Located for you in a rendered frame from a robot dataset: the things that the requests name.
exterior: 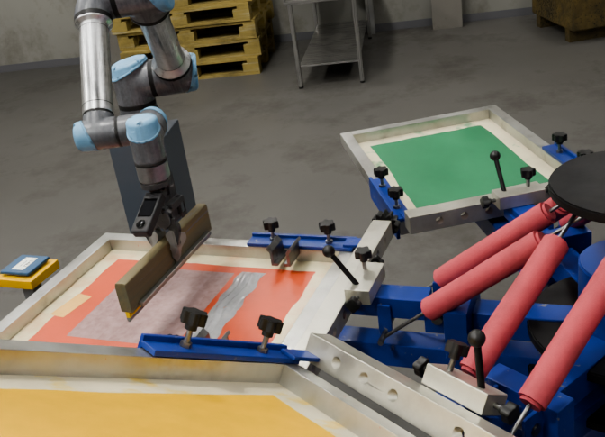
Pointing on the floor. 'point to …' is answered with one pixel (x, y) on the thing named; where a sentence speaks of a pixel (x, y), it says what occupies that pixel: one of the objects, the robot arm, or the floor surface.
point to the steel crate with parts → (571, 8)
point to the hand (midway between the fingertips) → (167, 258)
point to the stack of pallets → (213, 27)
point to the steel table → (344, 32)
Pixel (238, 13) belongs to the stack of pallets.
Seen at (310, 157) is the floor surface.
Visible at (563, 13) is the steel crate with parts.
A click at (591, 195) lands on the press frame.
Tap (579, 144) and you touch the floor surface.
